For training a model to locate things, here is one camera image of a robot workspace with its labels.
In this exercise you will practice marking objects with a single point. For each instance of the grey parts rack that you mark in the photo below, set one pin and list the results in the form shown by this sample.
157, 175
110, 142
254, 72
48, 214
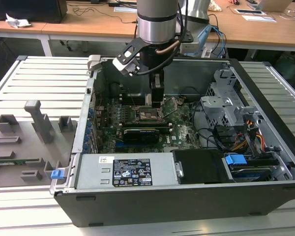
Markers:
19, 147

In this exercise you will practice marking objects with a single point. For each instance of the green RAM stick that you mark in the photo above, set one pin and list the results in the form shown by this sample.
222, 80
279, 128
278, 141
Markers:
24, 161

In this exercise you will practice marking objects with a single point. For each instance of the black PC case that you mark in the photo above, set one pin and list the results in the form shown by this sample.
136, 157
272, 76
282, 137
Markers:
162, 206

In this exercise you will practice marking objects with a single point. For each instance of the black power adapter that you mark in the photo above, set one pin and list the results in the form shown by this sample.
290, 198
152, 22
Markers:
115, 4

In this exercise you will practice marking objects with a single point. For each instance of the crumpled white paper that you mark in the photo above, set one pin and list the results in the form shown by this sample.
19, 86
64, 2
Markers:
17, 22

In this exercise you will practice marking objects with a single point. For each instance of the white patterned pouch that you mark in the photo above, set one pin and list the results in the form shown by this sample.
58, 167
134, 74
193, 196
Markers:
215, 6

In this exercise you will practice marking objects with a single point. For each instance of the grey power supply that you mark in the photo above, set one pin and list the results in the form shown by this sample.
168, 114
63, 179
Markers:
93, 172

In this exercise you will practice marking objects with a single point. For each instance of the white framed tablet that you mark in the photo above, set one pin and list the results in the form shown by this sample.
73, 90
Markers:
248, 11

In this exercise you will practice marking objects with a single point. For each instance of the black computer box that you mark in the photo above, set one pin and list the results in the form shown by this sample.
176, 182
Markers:
27, 9

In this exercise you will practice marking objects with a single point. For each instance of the blue expansion slot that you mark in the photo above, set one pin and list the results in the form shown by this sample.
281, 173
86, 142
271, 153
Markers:
120, 148

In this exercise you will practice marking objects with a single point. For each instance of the hard disk in blue carrier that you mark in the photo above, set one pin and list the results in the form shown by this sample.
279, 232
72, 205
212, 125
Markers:
236, 161

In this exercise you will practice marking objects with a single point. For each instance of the silver laptop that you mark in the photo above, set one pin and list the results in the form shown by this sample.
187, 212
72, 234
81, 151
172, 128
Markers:
273, 5

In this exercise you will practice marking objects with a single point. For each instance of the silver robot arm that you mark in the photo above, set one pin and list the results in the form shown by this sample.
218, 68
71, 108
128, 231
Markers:
157, 24

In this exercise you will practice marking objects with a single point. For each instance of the green motherboard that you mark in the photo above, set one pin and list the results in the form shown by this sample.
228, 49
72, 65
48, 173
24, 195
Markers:
184, 134

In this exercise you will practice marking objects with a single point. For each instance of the black RAM slot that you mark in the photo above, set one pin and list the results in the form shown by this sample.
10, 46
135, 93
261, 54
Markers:
137, 96
147, 123
147, 126
137, 100

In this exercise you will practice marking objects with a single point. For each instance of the white paper sheet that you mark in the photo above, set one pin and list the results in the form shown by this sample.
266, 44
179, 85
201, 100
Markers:
258, 18

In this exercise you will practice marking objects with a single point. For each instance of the wooden desk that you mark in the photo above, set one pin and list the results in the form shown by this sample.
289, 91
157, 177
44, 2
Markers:
0, 28
88, 22

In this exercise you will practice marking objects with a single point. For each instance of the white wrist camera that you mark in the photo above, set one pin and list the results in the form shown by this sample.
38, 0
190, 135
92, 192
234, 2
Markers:
123, 66

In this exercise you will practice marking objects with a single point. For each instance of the metal drive cage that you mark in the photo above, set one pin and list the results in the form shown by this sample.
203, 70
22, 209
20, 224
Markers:
216, 108

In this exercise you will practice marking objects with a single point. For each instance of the blue case latch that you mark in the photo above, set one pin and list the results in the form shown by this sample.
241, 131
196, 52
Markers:
57, 174

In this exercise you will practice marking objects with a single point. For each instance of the black graphics card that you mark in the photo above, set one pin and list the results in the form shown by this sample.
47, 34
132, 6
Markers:
141, 136

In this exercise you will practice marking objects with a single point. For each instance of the black plastic shroud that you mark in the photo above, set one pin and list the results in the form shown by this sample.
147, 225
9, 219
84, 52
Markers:
201, 167

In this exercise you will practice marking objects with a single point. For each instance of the white flat strip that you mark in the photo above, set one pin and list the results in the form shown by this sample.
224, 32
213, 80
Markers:
125, 9

